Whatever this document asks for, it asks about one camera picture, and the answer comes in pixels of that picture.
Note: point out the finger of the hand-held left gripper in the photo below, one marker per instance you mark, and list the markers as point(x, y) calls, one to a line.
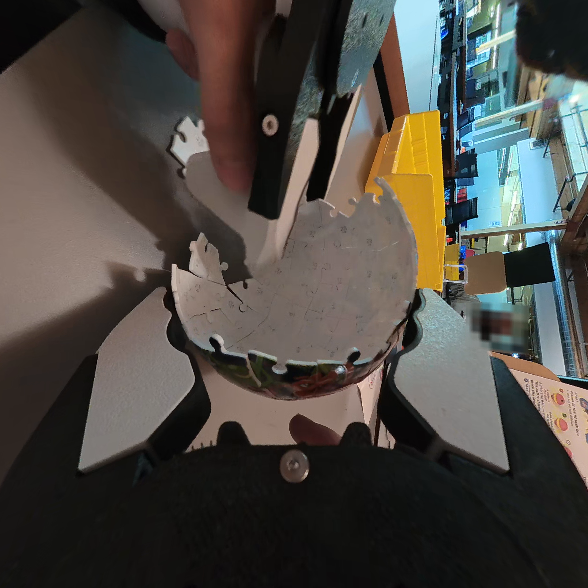
point(344, 119)
point(298, 174)

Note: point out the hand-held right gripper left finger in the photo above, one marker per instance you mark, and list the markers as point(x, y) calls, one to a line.
point(138, 395)

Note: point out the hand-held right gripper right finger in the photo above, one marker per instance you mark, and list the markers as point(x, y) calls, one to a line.
point(450, 395)

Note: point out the colourful puzzle ball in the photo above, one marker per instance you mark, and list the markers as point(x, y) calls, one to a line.
point(321, 285)

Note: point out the person's left hand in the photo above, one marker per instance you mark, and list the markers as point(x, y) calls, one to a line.
point(225, 92)

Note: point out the person's right hand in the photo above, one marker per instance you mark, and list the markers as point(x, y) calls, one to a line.
point(317, 432)

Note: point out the yellow plastic bin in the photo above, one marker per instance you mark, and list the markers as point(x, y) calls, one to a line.
point(413, 151)

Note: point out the clipboard with paper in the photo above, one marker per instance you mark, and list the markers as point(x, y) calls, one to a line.
point(560, 413)

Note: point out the tan rounded panel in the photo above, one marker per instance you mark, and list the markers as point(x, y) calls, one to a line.
point(484, 273)

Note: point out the dark storage rack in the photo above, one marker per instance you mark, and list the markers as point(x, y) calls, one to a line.
point(464, 165)

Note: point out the small yellow bin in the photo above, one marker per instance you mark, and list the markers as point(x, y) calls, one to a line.
point(452, 266)

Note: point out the black panel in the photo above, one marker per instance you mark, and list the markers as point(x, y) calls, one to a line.
point(528, 264)

